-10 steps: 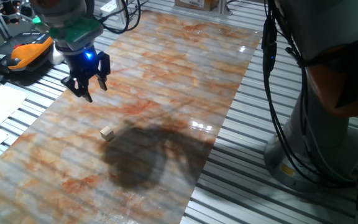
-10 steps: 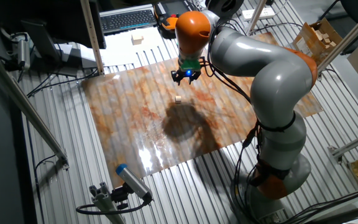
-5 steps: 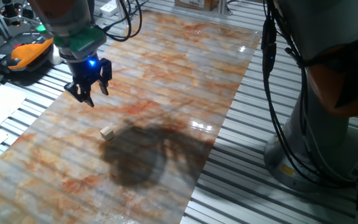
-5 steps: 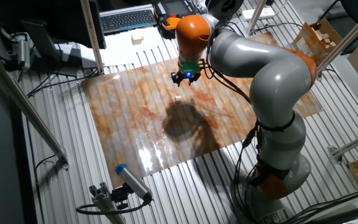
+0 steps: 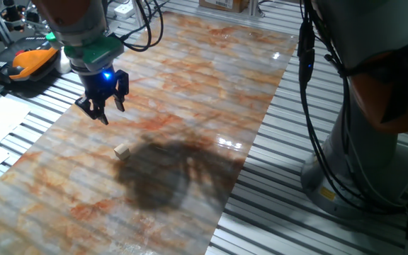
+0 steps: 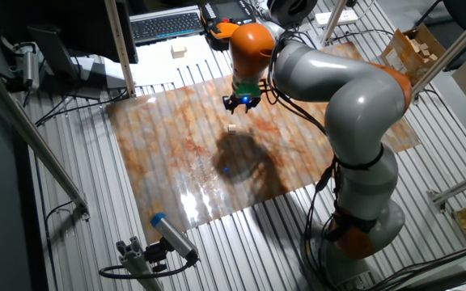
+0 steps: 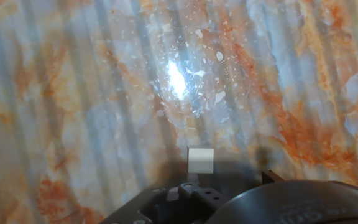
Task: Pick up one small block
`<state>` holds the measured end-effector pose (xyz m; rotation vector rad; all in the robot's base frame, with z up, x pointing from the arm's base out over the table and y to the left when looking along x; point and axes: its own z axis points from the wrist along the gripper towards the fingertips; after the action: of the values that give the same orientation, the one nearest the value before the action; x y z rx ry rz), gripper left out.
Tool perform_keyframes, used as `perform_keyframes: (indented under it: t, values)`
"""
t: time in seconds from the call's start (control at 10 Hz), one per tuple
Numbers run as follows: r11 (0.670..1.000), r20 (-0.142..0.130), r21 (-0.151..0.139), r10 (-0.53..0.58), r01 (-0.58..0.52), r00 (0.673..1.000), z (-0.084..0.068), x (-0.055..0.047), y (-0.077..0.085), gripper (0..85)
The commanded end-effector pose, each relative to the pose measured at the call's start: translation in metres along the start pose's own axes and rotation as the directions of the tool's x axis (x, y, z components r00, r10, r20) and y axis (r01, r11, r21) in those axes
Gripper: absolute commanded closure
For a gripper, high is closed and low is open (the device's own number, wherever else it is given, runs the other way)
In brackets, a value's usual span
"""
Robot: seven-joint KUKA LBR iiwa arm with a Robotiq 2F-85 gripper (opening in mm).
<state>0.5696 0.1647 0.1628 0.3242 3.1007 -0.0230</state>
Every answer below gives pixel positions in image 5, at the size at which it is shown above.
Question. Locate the small wooden block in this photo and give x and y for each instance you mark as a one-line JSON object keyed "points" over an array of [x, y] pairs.
{"points": [[122, 151]]}

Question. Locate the large white paper sheet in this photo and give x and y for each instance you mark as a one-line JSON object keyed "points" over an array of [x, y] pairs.
{"points": [[11, 113]]}

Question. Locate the brown cardboard box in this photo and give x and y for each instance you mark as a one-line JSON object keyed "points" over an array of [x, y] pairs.
{"points": [[225, 4]]}

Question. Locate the white power strip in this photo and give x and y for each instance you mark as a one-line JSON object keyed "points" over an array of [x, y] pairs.
{"points": [[123, 10]]}

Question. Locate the orange and black teach pendant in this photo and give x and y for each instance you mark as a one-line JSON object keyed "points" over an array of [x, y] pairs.
{"points": [[23, 62]]}

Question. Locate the short aluminium frame post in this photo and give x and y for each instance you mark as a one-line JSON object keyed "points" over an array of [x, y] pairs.
{"points": [[138, 14]]}

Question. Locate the long aluminium frame post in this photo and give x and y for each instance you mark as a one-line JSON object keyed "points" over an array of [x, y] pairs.
{"points": [[254, 7]]}

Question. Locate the orange marble pattern mat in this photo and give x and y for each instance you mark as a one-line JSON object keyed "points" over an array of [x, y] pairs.
{"points": [[175, 88]]}

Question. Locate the person's hand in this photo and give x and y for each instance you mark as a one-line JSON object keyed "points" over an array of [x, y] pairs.
{"points": [[19, 15]]}

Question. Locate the white rounded object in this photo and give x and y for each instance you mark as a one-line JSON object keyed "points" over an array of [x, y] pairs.
{"points": [[63, 63]]}

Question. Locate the green gripper mount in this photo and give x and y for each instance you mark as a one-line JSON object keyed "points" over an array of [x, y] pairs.
{"points": [[97, 51]]}

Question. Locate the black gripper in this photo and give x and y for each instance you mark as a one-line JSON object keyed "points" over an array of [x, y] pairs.
{"points": [[99, 86]]}

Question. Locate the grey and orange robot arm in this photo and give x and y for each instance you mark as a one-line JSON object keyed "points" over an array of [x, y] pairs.
{"points": [[374, 148]]}

